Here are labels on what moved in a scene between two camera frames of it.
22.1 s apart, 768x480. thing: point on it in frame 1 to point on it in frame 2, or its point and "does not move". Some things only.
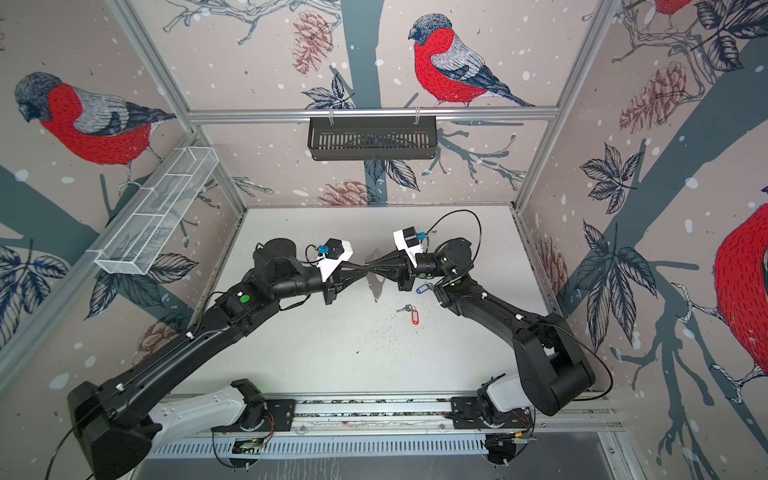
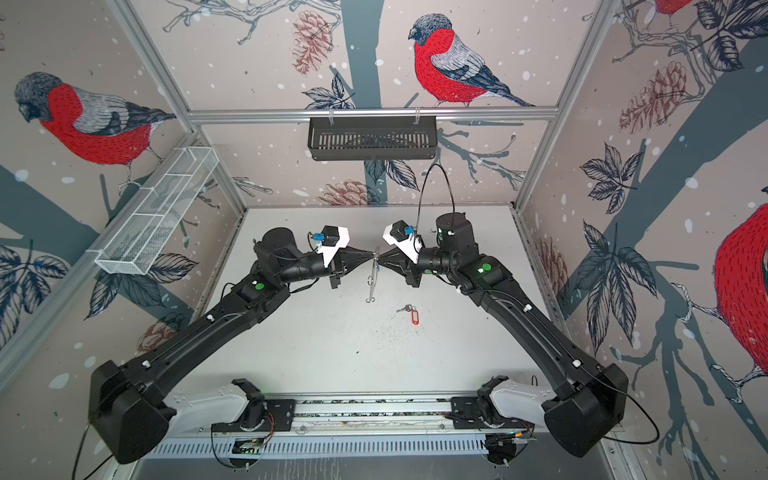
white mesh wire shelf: (130, 249) does not move
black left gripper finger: (347, 280) to (351, 259)
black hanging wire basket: (372, 140) does not move
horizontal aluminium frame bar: (369, 113) does not move
